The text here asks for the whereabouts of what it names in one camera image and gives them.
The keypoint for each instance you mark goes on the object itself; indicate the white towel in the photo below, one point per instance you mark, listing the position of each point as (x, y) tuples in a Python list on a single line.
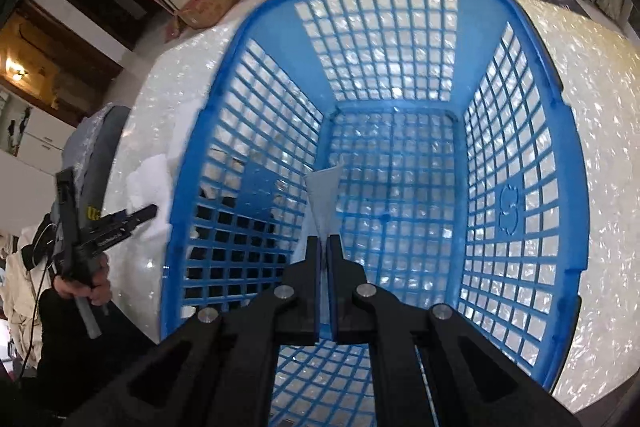
[(151, 184)]

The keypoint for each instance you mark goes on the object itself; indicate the light blue cloth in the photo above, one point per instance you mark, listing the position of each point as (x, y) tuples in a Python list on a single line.
[(320, 215)]

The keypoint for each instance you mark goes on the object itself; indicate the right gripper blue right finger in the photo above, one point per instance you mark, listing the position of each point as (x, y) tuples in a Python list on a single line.
[(430, 367)]

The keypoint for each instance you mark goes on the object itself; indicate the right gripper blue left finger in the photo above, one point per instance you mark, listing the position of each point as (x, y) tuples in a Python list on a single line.
[(216, 369)]

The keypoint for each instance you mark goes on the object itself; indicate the grey chair with cover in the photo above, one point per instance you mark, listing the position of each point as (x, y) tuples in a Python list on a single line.
[(90, 152)]

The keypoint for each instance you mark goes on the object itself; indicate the black plush toy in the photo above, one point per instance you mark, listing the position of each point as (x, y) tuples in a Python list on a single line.
[(231, 258)]

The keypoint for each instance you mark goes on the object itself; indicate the cardboard box on floor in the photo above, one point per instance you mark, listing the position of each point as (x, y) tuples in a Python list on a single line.
[(202, 14)]

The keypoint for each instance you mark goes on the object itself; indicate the blue plastic basket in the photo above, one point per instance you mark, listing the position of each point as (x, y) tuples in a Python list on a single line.
[(464, 181)]

